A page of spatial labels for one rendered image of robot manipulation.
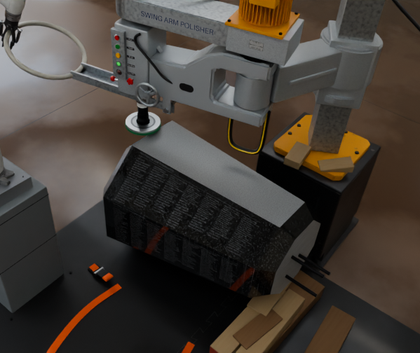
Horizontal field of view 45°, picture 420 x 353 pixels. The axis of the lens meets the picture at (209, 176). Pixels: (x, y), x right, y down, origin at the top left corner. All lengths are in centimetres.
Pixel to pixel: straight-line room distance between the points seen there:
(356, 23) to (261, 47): 66
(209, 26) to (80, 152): 222
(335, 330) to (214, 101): 155
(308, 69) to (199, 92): 58
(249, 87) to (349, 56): 61
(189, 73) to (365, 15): 96
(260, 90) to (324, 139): 81
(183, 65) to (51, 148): 207
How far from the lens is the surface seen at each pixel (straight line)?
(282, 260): 272
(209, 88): 270
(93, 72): 327
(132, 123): 316
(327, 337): 326
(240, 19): 249
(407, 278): 387
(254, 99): 264
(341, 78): 297
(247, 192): 282
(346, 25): 291
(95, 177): 419
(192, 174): 289
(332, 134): 327
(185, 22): 258
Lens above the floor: 280
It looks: 42 degrees down
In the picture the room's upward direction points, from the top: 5 degrees clockwise
